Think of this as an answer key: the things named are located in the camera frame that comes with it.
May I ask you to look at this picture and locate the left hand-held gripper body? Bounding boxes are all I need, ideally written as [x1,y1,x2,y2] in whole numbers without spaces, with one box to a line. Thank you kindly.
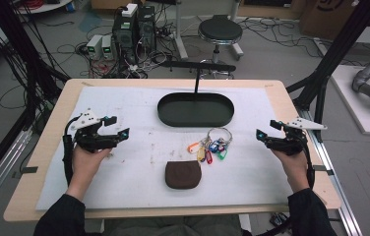
[63,109,122,153]

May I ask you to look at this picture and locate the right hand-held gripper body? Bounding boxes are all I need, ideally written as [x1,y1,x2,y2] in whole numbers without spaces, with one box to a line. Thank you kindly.
[265,117,328,156]

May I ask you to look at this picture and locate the key ring with coloured tags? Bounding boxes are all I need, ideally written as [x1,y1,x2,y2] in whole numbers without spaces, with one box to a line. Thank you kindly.
[187,127,233,165]

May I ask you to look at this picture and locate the black oval tray stand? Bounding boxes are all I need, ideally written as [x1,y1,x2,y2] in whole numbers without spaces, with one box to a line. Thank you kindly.
[156,60,237,128]

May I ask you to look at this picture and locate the brown leather pouch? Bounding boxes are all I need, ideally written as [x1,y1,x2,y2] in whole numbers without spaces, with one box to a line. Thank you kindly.
[164,159,203,190]

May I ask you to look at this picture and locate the person's right hand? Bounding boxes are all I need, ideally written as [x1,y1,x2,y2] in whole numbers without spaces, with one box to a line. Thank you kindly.
[270,147,311,193]

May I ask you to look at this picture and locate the person's left hand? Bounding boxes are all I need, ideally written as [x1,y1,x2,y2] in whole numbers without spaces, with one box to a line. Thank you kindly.
[70,145,112,191]

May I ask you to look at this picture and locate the grey tape strip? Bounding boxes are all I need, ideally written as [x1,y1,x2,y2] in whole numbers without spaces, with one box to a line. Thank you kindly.
[312,164,335,176]
[12,166,39,180]

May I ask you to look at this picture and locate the white floor platform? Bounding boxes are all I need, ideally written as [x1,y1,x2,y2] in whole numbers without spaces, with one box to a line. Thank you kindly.
[330,63,370,137]

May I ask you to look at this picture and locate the grey power supply unit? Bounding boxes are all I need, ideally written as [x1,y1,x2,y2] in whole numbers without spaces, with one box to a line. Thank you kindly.
[86,33,103,61]
[101,33,115,61]

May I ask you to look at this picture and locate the black computer tower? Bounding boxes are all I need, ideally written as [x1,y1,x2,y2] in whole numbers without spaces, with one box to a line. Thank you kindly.
[137,5,157,53]
[112,13,140,64]

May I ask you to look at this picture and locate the person's lap dark trousers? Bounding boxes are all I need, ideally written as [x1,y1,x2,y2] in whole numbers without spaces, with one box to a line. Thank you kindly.
[102,214,244,236]

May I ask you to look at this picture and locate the black round stool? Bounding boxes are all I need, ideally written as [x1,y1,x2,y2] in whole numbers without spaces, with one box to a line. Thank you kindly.
[198,14,244,80]

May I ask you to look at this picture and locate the small white box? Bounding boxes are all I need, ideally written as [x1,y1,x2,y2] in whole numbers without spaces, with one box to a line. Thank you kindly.
[121,3,139,18]

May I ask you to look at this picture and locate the cardboard box with black logo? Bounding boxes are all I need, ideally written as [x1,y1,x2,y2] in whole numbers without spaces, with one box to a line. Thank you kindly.
[299,0,370,41]

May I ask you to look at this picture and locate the white round table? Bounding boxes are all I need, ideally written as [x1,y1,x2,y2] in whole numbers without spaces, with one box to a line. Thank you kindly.
[15,0,75,16]

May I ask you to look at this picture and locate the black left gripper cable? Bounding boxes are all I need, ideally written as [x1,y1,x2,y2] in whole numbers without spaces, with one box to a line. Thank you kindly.
[62,116,80,186]

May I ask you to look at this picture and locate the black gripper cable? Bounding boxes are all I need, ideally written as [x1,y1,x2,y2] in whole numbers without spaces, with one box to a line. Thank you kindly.
[62,116,80,186]
[300,131,316,191]

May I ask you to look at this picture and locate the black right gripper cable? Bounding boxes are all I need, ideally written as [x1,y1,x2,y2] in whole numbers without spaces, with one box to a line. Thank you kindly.
[300,131,316,191]

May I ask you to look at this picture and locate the tangle of floor cables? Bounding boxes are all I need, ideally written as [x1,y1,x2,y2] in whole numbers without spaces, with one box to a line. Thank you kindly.
[53,19,182,80]

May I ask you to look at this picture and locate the loose black floor cables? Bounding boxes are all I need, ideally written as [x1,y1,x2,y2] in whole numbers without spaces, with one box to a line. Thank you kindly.
[238,15,322,58]

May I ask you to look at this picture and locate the black metal frame post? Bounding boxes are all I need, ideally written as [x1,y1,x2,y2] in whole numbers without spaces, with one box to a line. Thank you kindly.
[285,0,370,111]
[0,0,72,132]

